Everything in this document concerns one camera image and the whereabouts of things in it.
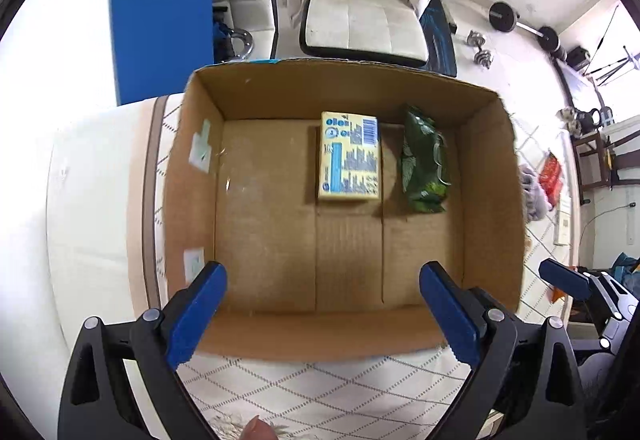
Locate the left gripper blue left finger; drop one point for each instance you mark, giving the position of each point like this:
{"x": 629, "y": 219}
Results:
{"x": 188, "y": 313}

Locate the red snack packet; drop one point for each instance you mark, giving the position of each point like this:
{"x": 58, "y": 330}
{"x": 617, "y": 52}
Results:
{"x": 550, "y": 179}

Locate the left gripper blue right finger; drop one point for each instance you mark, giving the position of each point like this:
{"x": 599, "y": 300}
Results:
{"x": 457, "y": 312}

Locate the floor barbell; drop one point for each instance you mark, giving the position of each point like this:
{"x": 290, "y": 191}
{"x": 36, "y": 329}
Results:
{"x": 503, "y": 18}

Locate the green wet wipes pack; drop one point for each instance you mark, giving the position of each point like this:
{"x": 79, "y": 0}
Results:
{"x": 423, "y": 164}

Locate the pile of colourful clothes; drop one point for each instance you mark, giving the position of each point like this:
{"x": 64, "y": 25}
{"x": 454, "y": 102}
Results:
{"x": 624, "y": 266}

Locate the blue board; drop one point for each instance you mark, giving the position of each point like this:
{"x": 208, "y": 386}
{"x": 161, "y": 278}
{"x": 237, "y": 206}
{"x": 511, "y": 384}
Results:
{"x": 157, "y": 44}

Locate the chrome dumbbell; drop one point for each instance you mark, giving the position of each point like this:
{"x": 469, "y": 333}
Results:
{"x": 483, "y": 56}

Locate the black blue exercise mat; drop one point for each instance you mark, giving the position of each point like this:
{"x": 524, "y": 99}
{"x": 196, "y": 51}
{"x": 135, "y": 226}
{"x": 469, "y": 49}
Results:
{"x": 441, "y": 58}

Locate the white silver cigarette carton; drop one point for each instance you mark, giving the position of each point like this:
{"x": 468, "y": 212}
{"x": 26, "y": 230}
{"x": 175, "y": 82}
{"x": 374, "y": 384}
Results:
{"x": 563, "y": 229}

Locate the dark wooden chair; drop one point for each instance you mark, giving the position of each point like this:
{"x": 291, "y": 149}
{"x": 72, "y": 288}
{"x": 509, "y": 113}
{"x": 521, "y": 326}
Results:
{"x": 601, "y": 162}

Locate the grey plush toy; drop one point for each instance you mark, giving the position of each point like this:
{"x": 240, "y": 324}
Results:
{"x": 535, "y": 201}

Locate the yellow blue tissue pack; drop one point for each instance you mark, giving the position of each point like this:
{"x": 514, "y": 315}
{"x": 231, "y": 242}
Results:
{"x": 349, "y": 157}

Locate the white padded chair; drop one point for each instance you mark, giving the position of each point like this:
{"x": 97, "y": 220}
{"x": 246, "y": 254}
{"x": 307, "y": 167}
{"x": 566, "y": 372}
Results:
{"x": 386, "y": 31}

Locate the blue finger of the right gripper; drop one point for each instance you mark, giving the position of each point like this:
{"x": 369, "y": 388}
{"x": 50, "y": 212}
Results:
{"x": 573, "y": 283}

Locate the open cardboard box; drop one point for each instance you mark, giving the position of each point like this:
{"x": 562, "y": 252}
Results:
{"x": 312, "y": 280}

